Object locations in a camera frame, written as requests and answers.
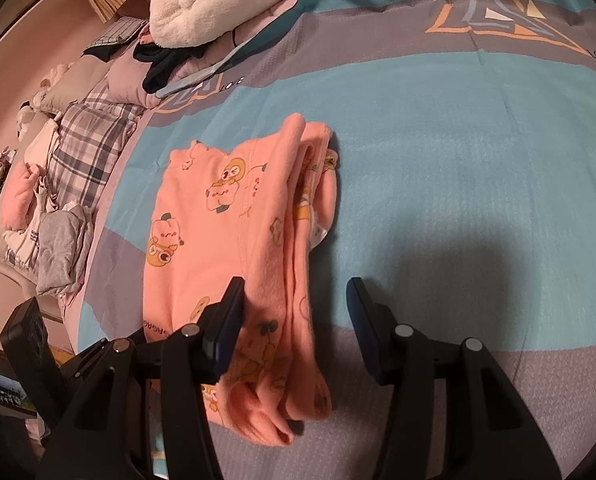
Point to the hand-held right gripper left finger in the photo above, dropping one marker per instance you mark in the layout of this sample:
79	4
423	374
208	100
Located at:
224	325

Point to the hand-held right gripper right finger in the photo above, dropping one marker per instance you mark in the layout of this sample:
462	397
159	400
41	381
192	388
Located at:
363	332

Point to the peach cartoon print pajama pants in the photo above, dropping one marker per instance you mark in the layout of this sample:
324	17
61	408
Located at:
228	230

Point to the grey garment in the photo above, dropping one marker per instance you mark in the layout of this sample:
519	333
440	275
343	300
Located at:
60	250

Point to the pink cloth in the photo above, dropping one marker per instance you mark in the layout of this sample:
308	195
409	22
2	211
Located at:
20	195

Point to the blue grey printed bed blanket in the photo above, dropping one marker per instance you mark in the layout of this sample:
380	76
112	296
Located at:
452	160

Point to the plaid pillow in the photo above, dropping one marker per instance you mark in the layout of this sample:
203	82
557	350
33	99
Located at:
93	145

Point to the white plush toy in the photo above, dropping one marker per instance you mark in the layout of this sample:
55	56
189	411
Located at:
33	110

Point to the grey pillow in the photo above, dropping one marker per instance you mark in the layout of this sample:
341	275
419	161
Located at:
75	85

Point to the dark navy cloth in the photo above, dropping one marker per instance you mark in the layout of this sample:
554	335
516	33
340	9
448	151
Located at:
165	65

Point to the striped pillow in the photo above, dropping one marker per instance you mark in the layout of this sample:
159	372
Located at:
120	35

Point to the white fluffy blanket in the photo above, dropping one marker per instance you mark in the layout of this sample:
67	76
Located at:
208	0

